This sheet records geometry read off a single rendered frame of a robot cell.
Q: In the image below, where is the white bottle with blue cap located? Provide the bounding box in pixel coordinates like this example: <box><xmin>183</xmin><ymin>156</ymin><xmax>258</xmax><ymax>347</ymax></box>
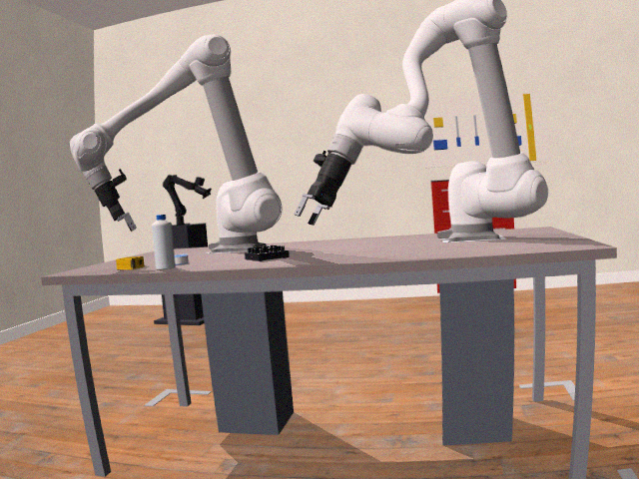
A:
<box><xmin>152</xmin><ymin>215</ymin><xmax>176</xmax><ymax>269</ymax></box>

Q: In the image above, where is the yellow tape measure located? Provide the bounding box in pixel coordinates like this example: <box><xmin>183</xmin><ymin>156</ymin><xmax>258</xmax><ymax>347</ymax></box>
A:
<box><xmin>116</xmin><ymin>256</ymin><xmax>145</xmax><ymax>270</ymax></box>

